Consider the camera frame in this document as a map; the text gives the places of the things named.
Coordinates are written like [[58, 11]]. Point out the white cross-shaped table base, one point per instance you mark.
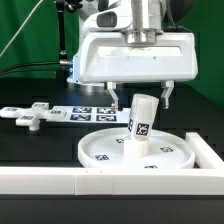
[[31, 117]]

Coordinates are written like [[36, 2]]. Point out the white L-shaped border fence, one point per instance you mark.
[[206, 179]]

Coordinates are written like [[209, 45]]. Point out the grey diagonal rod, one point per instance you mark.
[[21, 27]]

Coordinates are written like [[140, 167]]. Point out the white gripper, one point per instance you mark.
[[105, 57]]

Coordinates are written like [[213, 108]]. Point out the white round table top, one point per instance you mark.
[[115, 148]]

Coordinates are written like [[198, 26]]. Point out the white marker sheet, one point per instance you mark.
[[83, 114]]

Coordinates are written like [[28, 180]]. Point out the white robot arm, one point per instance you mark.
[[134, 41]]

